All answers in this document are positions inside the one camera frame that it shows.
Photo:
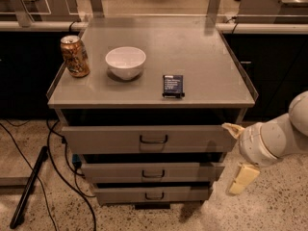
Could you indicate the grey drawer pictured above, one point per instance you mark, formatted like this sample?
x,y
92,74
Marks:
x,y
148,139
152,172
152,194

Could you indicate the dark blue small box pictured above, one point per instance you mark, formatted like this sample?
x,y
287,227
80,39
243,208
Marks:
x,y
173,86

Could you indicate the grey middle drawer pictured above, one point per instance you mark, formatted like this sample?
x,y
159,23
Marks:
x,y
152,172

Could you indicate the grey metal drawer cabinet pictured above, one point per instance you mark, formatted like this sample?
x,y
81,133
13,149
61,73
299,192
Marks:
x,y
216,88

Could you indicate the grey bottom drawer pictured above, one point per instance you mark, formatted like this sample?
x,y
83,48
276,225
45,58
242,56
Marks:
x,y
152,194

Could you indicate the white horizontal rail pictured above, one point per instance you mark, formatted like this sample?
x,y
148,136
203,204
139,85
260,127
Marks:
x,y
227,28

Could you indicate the orange soda can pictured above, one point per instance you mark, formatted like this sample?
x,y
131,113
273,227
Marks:
x,y
75,56

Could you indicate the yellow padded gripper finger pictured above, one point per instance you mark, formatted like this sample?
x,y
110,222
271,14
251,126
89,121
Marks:
x,y
234,129
246,174

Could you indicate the grey top drawer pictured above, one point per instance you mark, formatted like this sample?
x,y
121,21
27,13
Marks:
x,y
148,139

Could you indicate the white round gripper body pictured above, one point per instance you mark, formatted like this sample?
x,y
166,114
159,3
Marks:
x,y
249,142

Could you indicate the black bar on floor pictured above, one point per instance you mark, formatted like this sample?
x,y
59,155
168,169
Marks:
x,y
18,214

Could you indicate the white ceramic bowl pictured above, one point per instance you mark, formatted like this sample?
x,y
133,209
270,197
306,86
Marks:
x,y
126,62

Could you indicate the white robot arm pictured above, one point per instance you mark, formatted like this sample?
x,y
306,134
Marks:
x,y
266,143

